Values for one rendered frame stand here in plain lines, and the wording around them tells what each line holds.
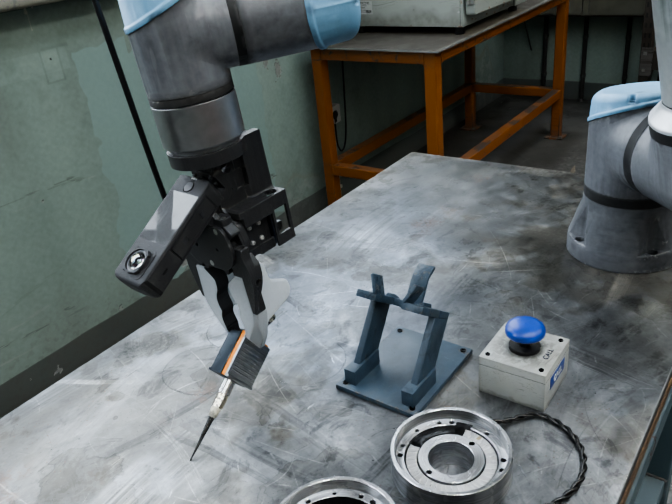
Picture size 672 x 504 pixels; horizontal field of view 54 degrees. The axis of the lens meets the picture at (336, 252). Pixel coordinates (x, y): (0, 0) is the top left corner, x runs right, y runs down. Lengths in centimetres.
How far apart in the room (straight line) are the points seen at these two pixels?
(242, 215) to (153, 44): 16
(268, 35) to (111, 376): 46
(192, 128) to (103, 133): 167
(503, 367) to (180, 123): 39
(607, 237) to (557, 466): 38
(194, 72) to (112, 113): 169
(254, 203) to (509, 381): 31
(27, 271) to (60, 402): 136
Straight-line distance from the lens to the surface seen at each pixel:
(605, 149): 91
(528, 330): 69
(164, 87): 58
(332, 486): 60
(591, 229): 96
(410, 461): 62
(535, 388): 70
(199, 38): 57
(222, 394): 69
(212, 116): 58
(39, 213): 215
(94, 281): 231
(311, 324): 85
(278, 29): 57
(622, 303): 89
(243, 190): 64
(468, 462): 64
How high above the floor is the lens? 127
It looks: 27 degrees down
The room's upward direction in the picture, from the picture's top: 6 degrees counter-clockwise
